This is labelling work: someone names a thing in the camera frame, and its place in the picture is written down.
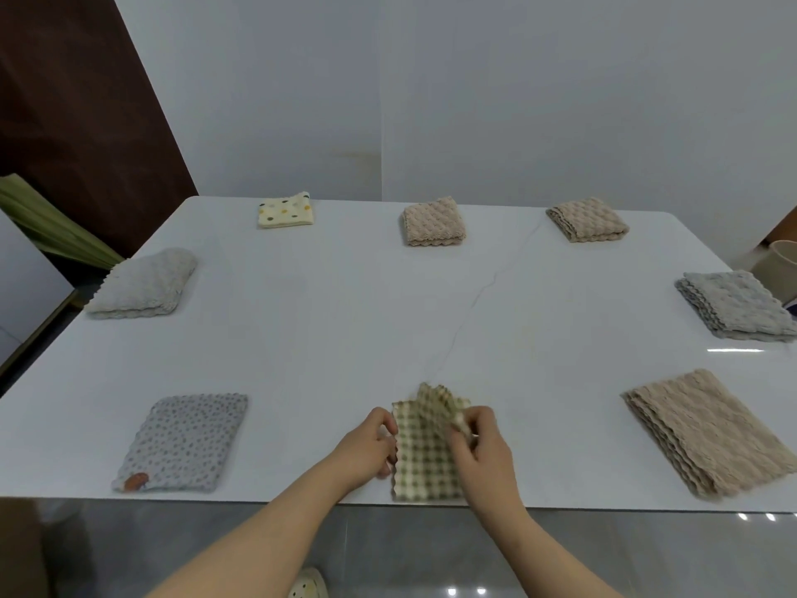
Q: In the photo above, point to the cream plastic bin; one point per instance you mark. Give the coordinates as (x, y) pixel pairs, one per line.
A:
(778, 270)

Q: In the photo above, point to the green checked cloth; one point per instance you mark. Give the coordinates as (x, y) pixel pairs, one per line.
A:
(423, 473)

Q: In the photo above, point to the blue and white package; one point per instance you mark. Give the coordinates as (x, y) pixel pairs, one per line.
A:
(791, 308)

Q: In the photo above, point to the brown wooden furniture piece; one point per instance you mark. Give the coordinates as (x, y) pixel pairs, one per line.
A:
(783, 227)

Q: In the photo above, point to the grey fluffy towel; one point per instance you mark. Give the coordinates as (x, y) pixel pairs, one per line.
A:
(738, 305)
(143, 286)

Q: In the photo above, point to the cream perforated clog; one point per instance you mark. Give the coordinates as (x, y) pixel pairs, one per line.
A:
(308, 584)

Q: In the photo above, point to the green folded umbrella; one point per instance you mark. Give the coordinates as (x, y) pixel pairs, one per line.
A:
(56, 227)

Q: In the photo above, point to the beige textured towel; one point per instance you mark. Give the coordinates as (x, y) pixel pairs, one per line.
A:
(433, 222)
(710, 429)
(588, 221)

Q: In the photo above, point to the person's right hand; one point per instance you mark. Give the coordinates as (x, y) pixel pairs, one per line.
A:
(489, 467)

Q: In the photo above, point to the white marble table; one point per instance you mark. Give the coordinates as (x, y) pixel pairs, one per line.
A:
(342, 317)

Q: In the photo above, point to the grey floral cloth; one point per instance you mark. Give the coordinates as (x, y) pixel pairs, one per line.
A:
(183, 439)

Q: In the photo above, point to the person's right forearm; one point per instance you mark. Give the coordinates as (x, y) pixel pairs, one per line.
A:
(554, 560)

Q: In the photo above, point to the dark brown wooden door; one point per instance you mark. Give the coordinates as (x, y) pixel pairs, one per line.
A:
(81, 118)

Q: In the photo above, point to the yellow polka dot cloth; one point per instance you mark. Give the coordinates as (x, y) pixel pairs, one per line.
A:
(285, 211)

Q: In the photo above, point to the white cabinet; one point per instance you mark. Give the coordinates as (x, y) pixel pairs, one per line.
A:
(25, 286)

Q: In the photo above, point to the person's left forearm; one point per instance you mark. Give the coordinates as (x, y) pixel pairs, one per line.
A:
(249, 548)

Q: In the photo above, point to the person's left hand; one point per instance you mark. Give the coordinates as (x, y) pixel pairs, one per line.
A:
(361, 454)

